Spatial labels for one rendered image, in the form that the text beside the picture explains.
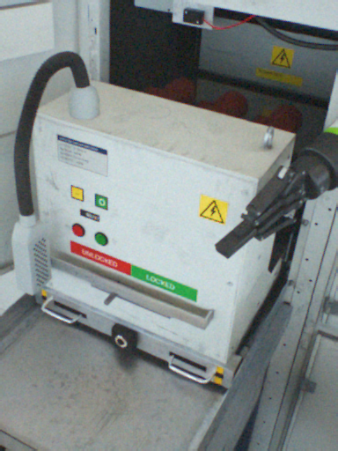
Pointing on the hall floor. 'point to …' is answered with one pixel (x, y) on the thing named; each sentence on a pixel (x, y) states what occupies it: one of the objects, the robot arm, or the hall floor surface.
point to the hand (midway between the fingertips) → (236, 239)
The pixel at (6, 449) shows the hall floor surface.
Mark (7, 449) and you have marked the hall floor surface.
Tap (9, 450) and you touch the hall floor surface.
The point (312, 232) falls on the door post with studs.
